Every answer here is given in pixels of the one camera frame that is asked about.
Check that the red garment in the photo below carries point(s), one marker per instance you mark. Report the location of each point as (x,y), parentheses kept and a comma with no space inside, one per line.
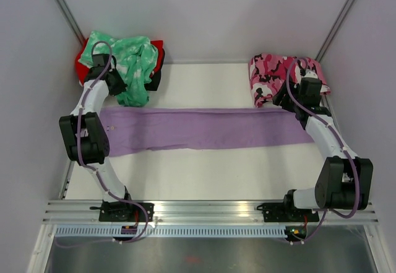
(82,70)

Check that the white slotted cable duct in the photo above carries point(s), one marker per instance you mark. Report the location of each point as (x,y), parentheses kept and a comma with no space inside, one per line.
(174,231)

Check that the black garment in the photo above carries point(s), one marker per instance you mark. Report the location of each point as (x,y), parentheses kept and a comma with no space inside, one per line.
(156,76)

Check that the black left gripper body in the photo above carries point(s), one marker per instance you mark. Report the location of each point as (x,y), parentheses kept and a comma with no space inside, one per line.
(119,85)

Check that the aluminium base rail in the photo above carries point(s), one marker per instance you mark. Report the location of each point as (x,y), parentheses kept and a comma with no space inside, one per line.
(165,212)

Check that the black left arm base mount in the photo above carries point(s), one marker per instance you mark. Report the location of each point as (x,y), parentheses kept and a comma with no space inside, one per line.
(123,212)

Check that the aluminium frame post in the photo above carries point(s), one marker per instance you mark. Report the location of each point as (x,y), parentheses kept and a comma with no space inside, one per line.
(335,28)
(70,20)

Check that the green tie-dye garment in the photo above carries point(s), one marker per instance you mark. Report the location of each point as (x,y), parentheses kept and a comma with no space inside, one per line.
(136,59)

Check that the pink camouflage trousers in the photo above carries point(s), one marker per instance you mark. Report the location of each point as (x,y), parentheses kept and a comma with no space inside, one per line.
(267,73)

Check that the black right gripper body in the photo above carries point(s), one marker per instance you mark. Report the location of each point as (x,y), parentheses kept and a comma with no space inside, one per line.
(288,102)

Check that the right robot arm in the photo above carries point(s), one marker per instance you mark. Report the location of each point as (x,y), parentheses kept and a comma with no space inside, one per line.
(344,182)

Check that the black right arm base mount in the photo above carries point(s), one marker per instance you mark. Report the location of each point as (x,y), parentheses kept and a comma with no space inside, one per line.
(277,212)

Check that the aluminium frame post left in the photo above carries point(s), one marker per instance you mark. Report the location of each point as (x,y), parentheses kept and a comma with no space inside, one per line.
(70,20)

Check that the purple trousers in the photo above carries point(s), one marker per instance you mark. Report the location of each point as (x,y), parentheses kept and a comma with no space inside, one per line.
(133,130)

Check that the aluminium frame post right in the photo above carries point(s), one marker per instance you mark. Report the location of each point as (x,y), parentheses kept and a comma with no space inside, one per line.
(335,28)

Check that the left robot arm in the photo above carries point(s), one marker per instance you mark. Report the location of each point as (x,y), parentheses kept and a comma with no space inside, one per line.
(83,134)

